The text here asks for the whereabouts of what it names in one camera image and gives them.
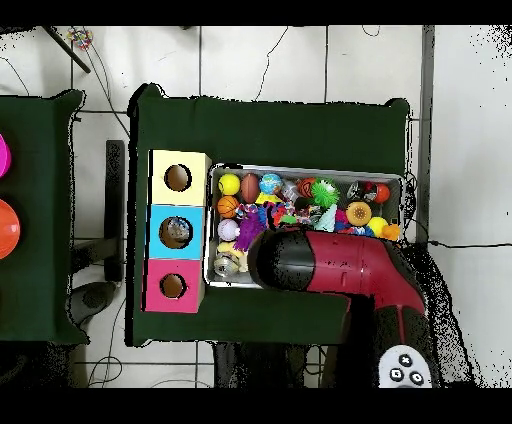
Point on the shallow metal mesh bin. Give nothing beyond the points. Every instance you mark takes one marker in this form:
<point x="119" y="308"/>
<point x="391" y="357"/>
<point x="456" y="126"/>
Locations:
<point x="344" y="179"/>

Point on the wooden box with three holes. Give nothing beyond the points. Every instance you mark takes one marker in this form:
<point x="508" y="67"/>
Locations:
<point x="192" y="240"/>

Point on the dark green table cloth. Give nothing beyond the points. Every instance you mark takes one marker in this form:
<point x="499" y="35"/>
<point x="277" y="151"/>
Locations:
<point x="280" y="132"/>
<point x="36" y="140"/>

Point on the orange basketball toy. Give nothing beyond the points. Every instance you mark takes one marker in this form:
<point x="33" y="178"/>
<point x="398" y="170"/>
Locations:
<point x="228" y="206"/>

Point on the black rod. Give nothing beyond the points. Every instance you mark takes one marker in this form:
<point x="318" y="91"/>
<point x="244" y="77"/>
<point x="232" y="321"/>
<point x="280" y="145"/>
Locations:
<point x="68" y="50"/>

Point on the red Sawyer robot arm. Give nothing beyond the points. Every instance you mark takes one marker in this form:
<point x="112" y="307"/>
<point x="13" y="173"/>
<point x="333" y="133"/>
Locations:
<point x="340" y="264"/>

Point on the colourful knotted floor toy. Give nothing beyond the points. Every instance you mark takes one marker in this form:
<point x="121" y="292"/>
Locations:
<point x="80" y="38"/>

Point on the pink plastic bowl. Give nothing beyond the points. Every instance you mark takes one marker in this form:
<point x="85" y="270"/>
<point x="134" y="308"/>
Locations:
<point x="3" y="156"/>

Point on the colourful patterned cloth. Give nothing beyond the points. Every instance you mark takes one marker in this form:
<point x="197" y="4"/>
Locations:
<point x="290" y="210"/>

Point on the purple spiky monster toy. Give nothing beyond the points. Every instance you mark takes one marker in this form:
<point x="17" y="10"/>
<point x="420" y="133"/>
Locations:
<point x="248" y="230"/>

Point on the yellow ball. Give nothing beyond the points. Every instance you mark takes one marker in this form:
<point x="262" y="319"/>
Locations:
<point x="228" y="184"/>

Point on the orange plastic bowl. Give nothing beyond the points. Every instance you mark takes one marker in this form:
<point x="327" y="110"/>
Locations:
<point x="8" y="228"/>

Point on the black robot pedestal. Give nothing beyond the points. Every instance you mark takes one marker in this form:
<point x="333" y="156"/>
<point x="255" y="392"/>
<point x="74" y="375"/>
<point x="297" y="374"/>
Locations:
<point x="256" y="368"/>

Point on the black monitor on stand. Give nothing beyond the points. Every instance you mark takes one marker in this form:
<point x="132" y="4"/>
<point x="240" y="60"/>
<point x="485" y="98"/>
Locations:
<point x="115" y="200"/>

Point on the globe print ball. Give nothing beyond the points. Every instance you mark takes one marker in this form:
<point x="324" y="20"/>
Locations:
<point x="270" y="183"/>

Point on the green spiky toy with eye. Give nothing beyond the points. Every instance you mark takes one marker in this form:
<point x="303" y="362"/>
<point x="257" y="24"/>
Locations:
<point x="324" y="192"/>

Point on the white baseball toy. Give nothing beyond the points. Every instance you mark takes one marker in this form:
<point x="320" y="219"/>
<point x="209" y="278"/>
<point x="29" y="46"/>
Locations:
<point x="228" y="230"/>

